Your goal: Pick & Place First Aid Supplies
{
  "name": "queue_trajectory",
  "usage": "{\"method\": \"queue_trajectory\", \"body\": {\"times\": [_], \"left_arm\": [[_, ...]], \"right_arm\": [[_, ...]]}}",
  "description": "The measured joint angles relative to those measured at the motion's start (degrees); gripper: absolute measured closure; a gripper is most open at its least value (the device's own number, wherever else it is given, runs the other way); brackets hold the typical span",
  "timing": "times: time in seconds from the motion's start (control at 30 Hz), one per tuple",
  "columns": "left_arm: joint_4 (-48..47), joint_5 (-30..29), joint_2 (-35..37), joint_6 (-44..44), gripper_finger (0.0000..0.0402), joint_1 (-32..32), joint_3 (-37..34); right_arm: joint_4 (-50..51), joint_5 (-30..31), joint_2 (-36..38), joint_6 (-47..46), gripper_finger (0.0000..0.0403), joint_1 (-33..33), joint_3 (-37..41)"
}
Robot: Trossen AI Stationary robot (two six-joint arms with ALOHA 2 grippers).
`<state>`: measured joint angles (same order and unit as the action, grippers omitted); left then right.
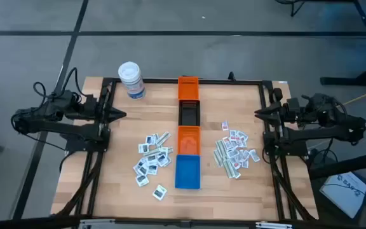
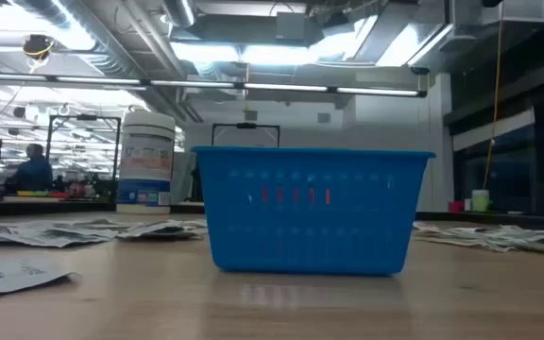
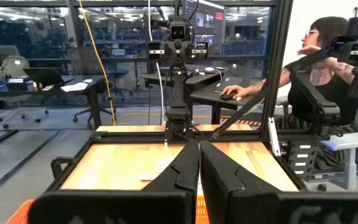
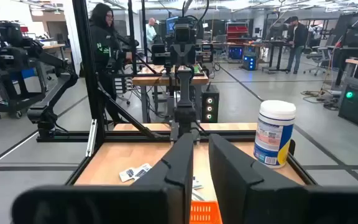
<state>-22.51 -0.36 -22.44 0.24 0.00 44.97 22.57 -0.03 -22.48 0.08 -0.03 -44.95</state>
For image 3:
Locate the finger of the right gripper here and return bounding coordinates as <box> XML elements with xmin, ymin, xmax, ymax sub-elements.
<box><xmin>165</xmin><ymin>41</ymin><xmax>180</xmax><ymax>65</ymax></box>
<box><xmin>178</xmin><ymin>41</ymin><xmax>193</xmax><ymax>65</ymax></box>

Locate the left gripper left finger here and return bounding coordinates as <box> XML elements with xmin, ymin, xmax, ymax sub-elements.
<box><xmin>141</xmin><ymin>140</ymin><xmax>200</xmax><ymax>200</ymax></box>

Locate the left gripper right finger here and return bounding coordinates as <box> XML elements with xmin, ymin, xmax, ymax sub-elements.
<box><xmin>199</xmin><ymin>140</ymin><xmax>282</xmax><ymax>224</ymax></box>

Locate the small black desk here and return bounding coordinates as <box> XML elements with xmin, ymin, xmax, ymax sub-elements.
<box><xmin>140</xmin><ymin>65</ymin><xmax>228</xmax><ymax>108</ymax></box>

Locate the large monitor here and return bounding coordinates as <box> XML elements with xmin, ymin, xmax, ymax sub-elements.
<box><xmin>183</xmin><ymin>0</ymin><xmax>226</xmax><ymax>56</ymax></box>

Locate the dark blue office chair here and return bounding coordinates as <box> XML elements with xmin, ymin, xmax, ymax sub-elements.
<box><xmin>103</xmin><ymin>63</ymin><xmax>135</xmax><ymax>102</ymax></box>

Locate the black keyboard desk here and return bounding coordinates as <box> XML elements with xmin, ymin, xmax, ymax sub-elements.
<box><xmin>190</xmin><ymin>77</ymin><xmax>266</xmax><ymax>125</ymax></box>

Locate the black keyboard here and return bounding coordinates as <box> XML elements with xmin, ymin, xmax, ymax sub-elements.
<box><xmin>213</xmin><ymin>77</ymin><xmax>244</xmax><ymax>93</ymax></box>

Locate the black office chair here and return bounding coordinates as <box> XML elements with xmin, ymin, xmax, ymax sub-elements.
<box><xmin>72</xmin><ymin>79</ymin><xmax>117</xmax><ymax>130</ymax></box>

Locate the black computer mouse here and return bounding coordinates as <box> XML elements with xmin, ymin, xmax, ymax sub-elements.
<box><xmin>219</xmin><ymin>92</ymin><xmax>237</xmax><ymax>101</ymax></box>

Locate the long black desk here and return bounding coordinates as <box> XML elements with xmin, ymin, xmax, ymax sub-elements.
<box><xmin>0</xmin><ymin>74</ymin><xmax>106</xmax><ymax>147</ymax></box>

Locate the white paper sheet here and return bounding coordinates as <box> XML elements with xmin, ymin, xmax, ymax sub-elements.
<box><xmin>60</xmin><ymin>82</ymin><xmax>89</xmax><ymax>93</ymax></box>

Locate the black laptop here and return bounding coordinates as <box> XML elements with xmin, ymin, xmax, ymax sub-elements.
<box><xmin>22</xmin><ymin>67</ymin><xmax>74</xmax><ymax>88</ymax></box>

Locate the white step stool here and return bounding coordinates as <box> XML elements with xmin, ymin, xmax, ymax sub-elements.
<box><xmin>319</xmin><ymin>132</ymin><xmax>358</xmax><ymax>190</ymax></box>

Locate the beige office chair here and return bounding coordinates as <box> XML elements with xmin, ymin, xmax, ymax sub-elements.
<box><xmin>0</xmin><ymin>55</ymin><xmax>42</xmax><ymax>129</ymax></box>

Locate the black desk box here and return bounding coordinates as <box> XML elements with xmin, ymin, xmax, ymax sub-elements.
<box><xmin>6</xmin><ymin>77</ymin><xmax>28</xmax><ymax>91</ymax></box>

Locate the person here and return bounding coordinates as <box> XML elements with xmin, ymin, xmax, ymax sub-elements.
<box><xmin>221</xmin><ymin>16</ymin><xmax>358</xmax><ymax>170</ymax></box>

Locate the orange plastic basket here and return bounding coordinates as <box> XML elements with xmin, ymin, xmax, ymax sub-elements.
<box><xmin>4</xmin><ymin>195</ymin><xmax>211</xmax><ymax>224</ymax></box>

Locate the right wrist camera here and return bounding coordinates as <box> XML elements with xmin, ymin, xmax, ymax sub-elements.
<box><xmin>169</xmin><ymin>24</ymin><xmax>186</xmax><ymax>41</ymax></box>

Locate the white cable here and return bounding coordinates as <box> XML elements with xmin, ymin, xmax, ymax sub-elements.
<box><xmin>147</xmin><ymin>0</ymin><xmax>166</xmax><ymax>125</ymax></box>

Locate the yellow cable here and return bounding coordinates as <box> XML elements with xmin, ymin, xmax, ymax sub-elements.
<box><xmin>78</xmin><ymin>0</ymin><xmax>265</xmax><ymax>126</ymax></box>

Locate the hazard-striped cable cover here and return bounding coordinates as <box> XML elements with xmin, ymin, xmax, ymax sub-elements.
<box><xmin>221</xmin><ymin>118</ymin><xmax>262</xmax><ymax>127</ymax></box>

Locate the white metal bracket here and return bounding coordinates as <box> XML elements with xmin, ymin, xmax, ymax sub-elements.
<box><xmin>267</xmin><ymin>117</ymin><xmax>282</xmax><ymax>157</ymax></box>

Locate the black aluminium frame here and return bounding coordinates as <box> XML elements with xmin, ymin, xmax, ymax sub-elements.
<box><xmin>0</xmin><ymin>0</ymin><xmax>332</xmax><ymax>194</ymax></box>

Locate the black table handle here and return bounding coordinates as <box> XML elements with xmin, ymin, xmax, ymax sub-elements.
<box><xmin>50</xmin><ymin>156</ymin><xmax>76</xmax><ymax>180</ymax></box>

